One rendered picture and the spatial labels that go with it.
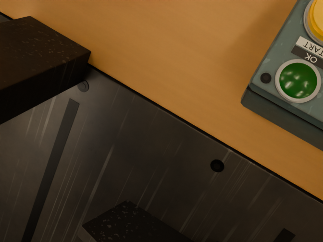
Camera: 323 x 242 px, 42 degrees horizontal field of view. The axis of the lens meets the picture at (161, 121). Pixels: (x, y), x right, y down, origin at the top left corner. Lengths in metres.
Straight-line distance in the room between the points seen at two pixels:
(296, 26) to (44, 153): 0.25
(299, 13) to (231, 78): 0.07
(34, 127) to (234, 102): 0.18
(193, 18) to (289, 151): 0.11
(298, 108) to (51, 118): 0.22
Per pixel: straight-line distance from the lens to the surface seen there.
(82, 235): 0.34
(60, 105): 0.37
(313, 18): 0.25
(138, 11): 0.31
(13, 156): 0.43
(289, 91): 0.24
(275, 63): 0.24
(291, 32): 0.25
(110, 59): 0.33
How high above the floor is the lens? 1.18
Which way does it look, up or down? 59 degrees down
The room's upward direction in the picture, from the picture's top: 134 degrees counter-clockwise
